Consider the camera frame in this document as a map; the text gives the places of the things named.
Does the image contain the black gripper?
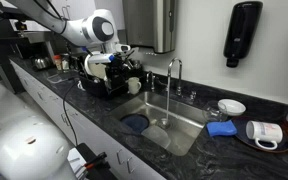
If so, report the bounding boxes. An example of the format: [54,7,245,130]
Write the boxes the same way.
[104,59,130,98]

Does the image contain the chrome tap handle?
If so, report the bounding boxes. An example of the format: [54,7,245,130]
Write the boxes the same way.
[187,89,198,102]
[155,77,169,92]

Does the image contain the black dish rack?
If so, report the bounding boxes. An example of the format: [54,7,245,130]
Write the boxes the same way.
[78,56,146,100]

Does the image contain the cream ceramic mug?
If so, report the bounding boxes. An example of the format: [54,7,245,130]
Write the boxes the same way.
[127,76,143,96]

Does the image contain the cream round plate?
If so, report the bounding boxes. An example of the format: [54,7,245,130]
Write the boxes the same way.
[83,54,108,81]

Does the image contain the small chrome side faucet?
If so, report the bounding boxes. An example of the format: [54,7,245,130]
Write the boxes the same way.
[145,70,157,93]

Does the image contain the dark blue plate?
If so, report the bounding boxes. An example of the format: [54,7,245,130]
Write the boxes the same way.
[120,113,151,135]

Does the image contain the white base cabinets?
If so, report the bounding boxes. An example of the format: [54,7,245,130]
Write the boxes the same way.
[9,59,167,180]

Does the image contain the dark lid spice jar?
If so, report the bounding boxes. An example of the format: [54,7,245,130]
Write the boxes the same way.
[61,53,71,72]

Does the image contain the chrome gooseneck faucet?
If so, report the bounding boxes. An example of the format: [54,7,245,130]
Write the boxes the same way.
[165,57,184,98]

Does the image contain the sink drain strainer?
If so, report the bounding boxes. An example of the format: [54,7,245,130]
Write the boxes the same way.
[157,117,172,130]

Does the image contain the red lid spice jar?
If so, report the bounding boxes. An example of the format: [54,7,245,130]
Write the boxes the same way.
[53,54,63,72]

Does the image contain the clear plastic container lid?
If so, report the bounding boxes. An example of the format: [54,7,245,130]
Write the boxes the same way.
[140,124,173,150]

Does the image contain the stainless steel sink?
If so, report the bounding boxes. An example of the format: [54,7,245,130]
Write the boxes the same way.
[109,91,216,157]

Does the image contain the steel paper towel dispenser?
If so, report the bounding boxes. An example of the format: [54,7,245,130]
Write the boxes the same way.
[122,0,179,55]

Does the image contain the black tool box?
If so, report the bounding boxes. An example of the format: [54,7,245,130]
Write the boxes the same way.
[67,142,119,180]

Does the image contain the white flat box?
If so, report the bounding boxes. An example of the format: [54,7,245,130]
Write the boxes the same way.
[66,147,88,175]

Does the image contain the clear glass bowl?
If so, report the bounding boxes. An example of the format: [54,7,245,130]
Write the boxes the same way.
[201,100,229,123]

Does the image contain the white ceramic bowl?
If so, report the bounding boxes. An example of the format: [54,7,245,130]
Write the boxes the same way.
[217,98,247,117]

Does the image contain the dark round plate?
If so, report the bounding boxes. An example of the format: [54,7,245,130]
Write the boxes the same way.
[231,115,288,154]

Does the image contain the white printed mug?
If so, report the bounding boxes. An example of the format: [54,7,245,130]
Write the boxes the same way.
[245,120,284,151]

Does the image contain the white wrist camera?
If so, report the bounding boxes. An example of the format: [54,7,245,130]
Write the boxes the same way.
[115,43,132,55]

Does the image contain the black cable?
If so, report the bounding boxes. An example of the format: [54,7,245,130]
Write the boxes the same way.
[62,78,82,148]

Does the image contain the red handled tool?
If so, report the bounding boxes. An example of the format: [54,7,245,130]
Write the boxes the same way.
[83,151,108,170]

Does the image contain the black wall soap dispenser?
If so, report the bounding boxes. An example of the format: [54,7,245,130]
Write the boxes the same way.
[222,0,264,69]

